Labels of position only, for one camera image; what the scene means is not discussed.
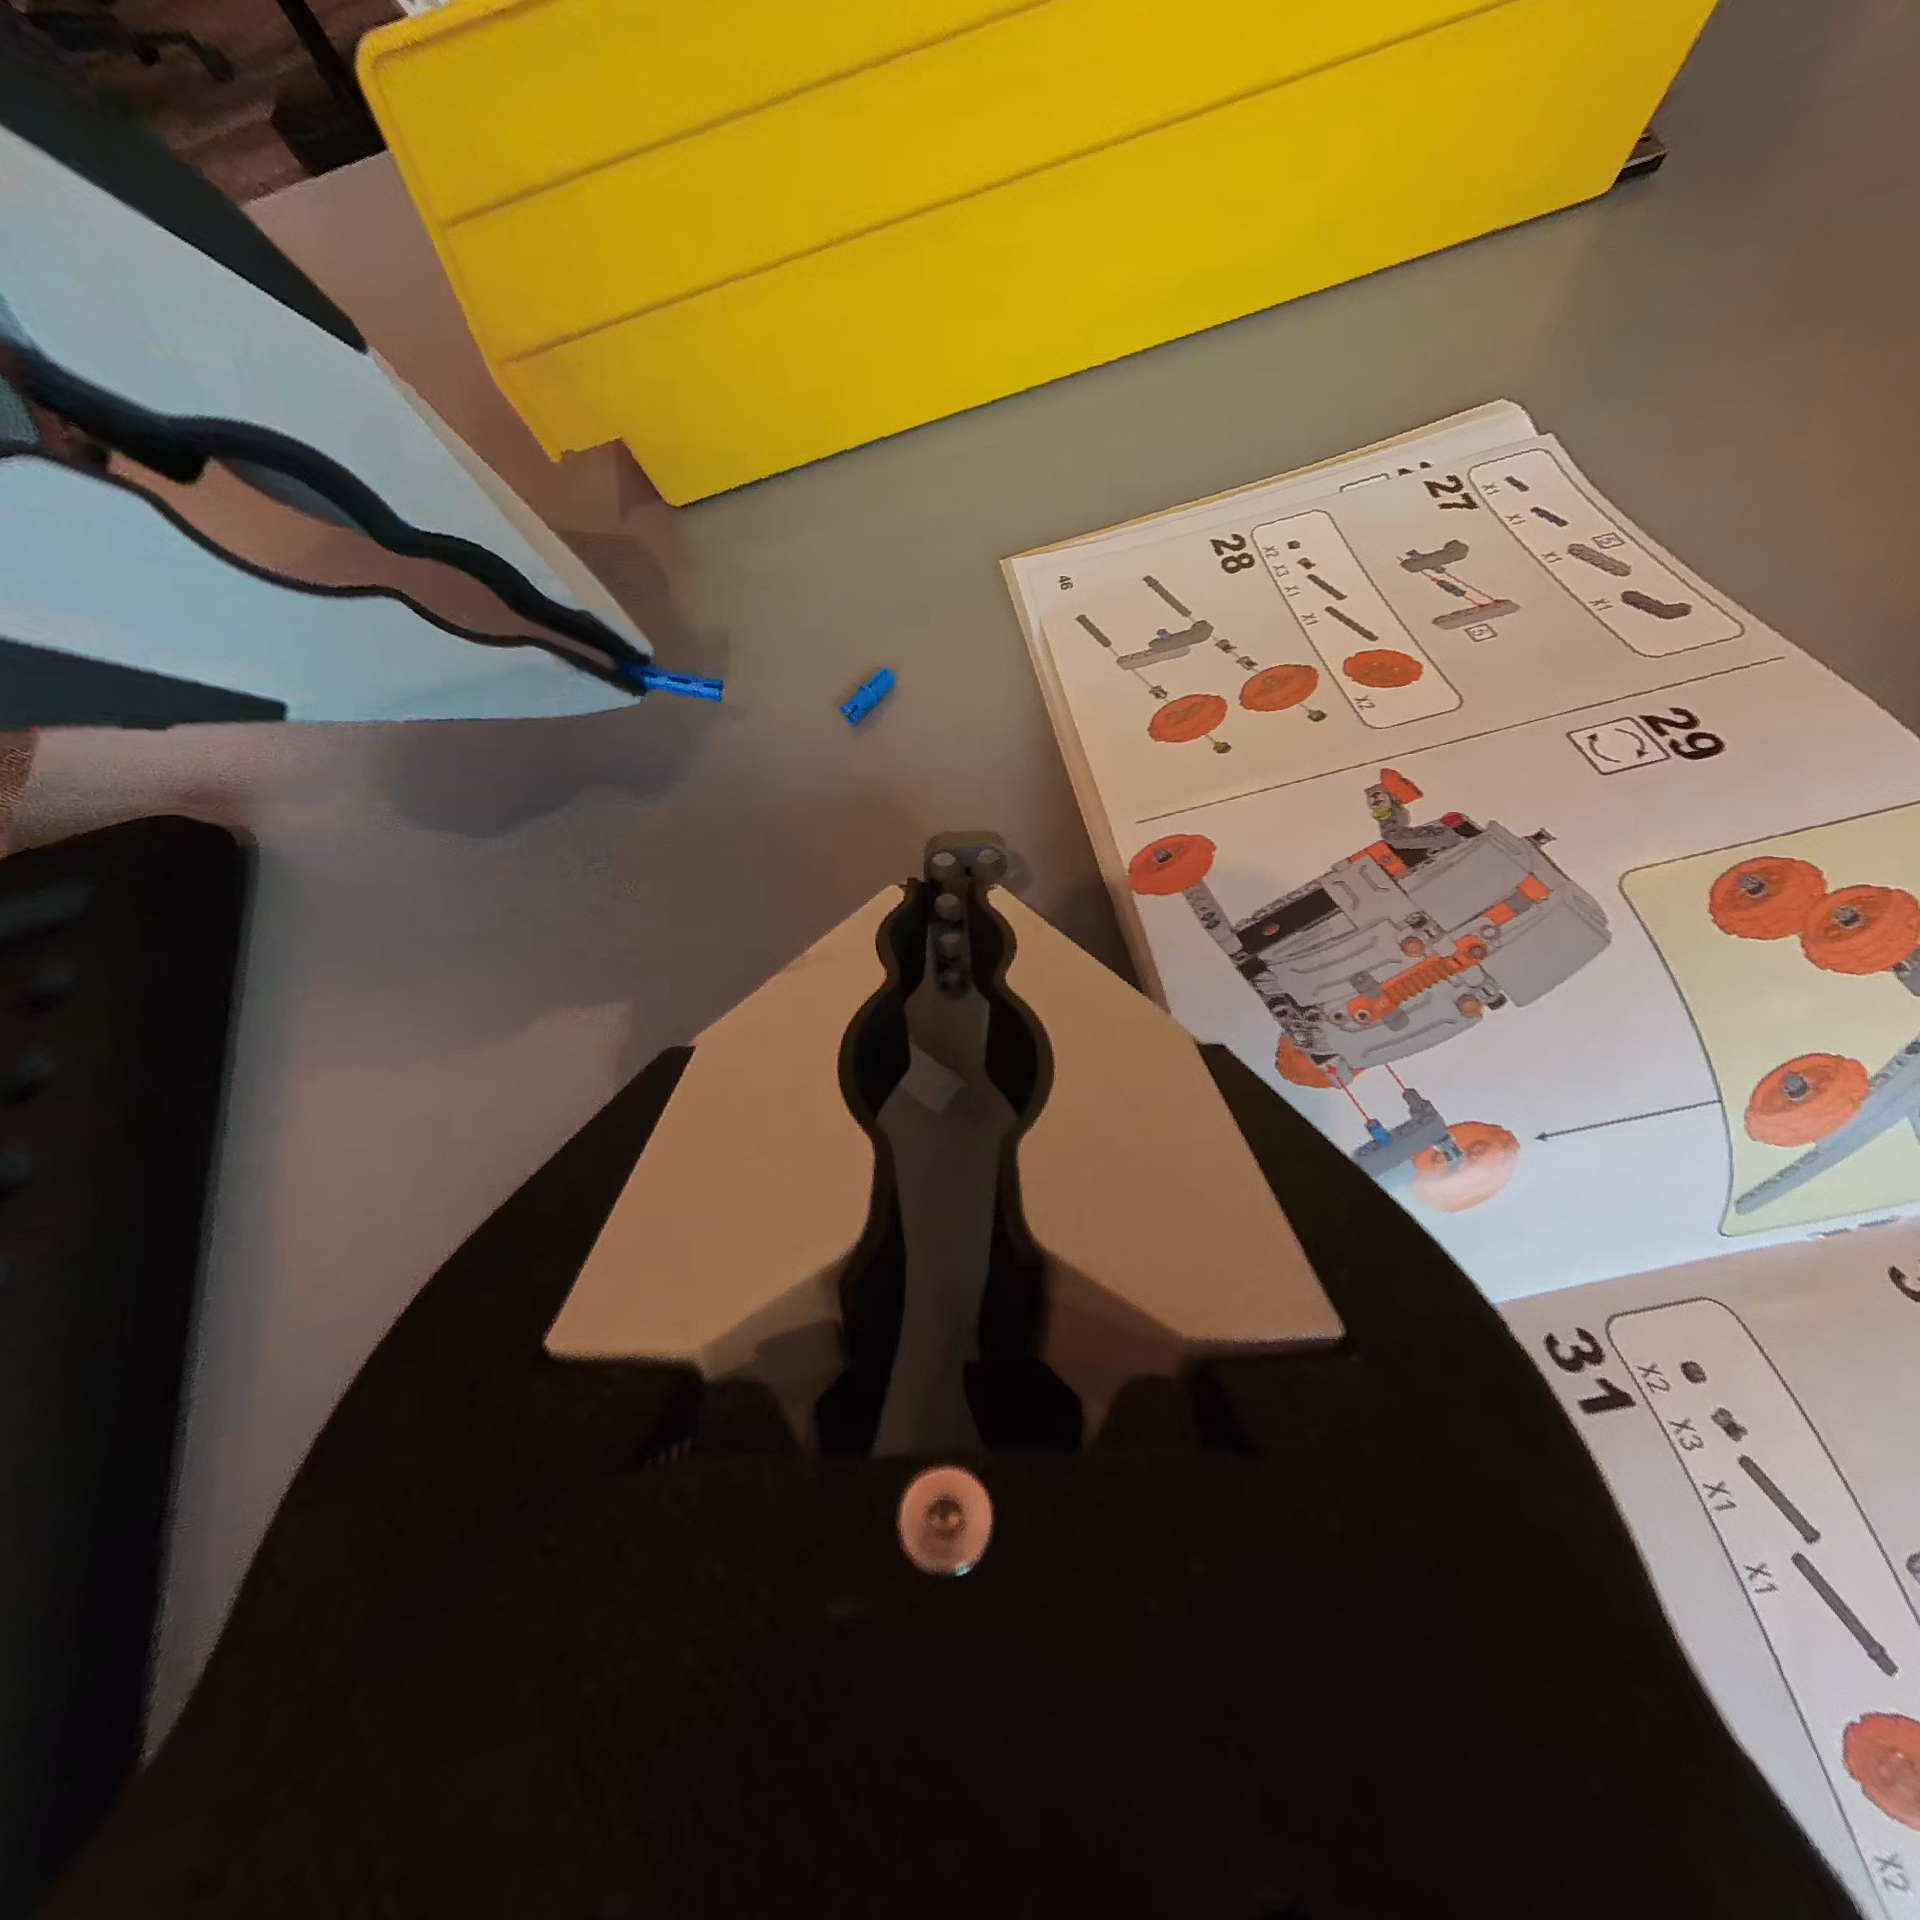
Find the dark grey building beam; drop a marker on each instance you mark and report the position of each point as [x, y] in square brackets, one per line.
[960, 885]

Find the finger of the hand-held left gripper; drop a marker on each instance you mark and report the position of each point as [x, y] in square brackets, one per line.
[181, 631]
[224, 330]

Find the open building instruction booklet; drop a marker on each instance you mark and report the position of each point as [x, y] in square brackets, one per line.
[1500, 751]

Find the yellow plastic storage bin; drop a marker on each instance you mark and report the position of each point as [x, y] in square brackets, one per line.
[974, 225]

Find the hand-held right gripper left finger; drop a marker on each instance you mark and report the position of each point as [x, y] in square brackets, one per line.
[704, 1184]

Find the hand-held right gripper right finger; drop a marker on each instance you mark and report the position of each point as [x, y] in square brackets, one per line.
[1179, 1184]

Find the black perforated board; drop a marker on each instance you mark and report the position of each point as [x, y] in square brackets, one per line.
[104, 1200]

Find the blue connector pin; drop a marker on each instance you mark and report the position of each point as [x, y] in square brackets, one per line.
[867, 699]
[683, 683]

